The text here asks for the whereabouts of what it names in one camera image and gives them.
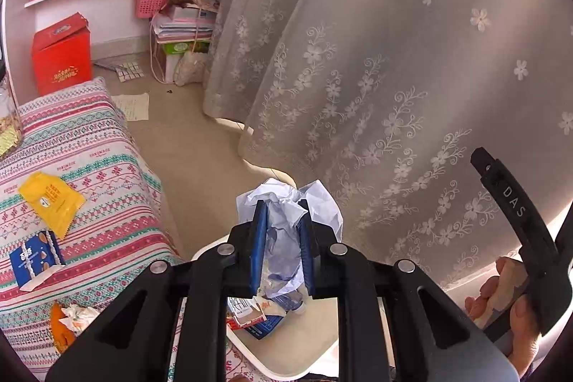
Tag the green and white cardboard box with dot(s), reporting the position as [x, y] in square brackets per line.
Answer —
[174, 51]

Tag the clear jar with yellow label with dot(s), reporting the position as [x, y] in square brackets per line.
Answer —
[9, 127]

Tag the brown paper bag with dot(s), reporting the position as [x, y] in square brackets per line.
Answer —
[197, 0]

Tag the yellow snack packet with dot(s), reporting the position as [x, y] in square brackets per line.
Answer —
[49, 200]

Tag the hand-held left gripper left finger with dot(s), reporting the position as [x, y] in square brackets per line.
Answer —
[259, 247]

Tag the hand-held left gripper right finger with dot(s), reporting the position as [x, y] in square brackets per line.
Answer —
[305, 256]

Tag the floral lace curtain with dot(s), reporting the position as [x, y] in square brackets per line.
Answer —
[380, 73]

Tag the red cardboard box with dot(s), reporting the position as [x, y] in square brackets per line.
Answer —
[62, 55]

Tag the chequered sheet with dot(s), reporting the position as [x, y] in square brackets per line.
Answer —
[125, 71]

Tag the small blue packet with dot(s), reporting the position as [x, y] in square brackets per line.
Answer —
[264, 327]

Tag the white tote bag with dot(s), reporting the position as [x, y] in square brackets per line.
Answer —
[190, 71]

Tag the white plastic trash bin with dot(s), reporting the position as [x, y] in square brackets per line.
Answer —
[304, 341]

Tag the blue biscuit packet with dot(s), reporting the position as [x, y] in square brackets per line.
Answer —
[33, 259]

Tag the patterned striped tablecloth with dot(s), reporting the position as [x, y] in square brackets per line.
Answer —
[98, 185]

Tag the clear plastic bottle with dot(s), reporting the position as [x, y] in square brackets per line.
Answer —
[291, 303]

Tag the small milk carton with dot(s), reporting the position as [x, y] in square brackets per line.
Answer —
[244, 310]

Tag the pink basket with paper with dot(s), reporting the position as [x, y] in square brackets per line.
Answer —
[150, 4]

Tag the crumpled white tissue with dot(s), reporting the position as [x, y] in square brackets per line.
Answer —
[80, 315]

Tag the stack of papers and folders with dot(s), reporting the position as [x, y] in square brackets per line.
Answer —
[183, 26]

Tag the orange wrapper with tissue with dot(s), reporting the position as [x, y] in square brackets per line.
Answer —
[60, 335]

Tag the person's right hand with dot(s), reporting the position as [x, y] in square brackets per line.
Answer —
[503, 283]

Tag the white paper sheet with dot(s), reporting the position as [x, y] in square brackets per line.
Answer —
[134, 107]

